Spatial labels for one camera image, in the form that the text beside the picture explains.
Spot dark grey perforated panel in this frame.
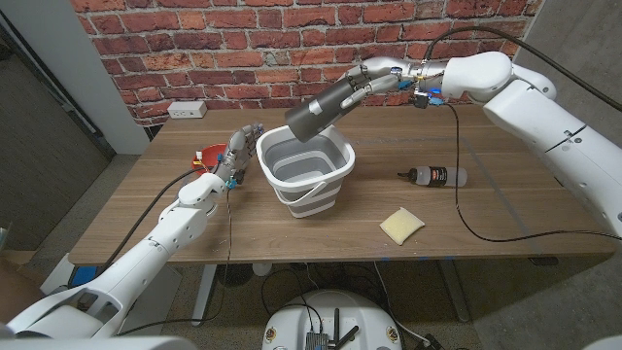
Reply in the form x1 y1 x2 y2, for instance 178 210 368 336
0 23 117 250

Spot white power outlet strip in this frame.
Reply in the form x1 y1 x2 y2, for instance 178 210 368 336
167 100 208 120

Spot clear squeeze bottle black cap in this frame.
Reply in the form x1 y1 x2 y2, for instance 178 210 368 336
397 165 467 189

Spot red brick printed backdrop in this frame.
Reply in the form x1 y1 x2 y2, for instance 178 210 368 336
70 0 543 127

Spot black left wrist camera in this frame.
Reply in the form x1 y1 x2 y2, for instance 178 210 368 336
225 169 247 191

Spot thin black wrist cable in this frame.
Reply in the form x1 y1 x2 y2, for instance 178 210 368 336
116 187 233 337
445 103 622 244

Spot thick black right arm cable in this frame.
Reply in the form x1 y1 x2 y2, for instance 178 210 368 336
423 25 622 113

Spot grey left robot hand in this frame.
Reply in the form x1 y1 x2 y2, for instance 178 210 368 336
213 122 265 189

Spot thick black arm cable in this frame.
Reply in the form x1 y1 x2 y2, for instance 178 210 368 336
99 166 211 277
423 25 622 113

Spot black cup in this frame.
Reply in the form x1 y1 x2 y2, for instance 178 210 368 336
284 77 363 144

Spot red bowl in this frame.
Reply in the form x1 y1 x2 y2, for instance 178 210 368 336
191 143 230 176

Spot yellow sponge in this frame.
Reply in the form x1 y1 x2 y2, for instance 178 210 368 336
379 207 426 246

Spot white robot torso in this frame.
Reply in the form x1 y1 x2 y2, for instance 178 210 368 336
0 335 198 350

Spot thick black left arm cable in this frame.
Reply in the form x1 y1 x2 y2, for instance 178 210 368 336
99 166 211 277

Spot blue box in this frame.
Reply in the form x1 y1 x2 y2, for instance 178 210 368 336
70 264 101 288

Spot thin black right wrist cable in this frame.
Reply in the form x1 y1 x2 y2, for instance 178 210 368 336
445 103 622 244

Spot thin black left wrist cable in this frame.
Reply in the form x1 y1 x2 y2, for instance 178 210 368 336
116 187 233 337

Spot white grey collapsible bucket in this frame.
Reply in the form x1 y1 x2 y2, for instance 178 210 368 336
255 123 357 219

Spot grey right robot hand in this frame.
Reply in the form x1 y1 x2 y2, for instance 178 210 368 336
339 56 425 111

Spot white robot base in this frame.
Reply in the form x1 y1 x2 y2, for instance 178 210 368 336
261 290 403 350

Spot white table leg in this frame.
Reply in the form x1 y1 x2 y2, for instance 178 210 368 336
190 263 219 328
438 260 471 324

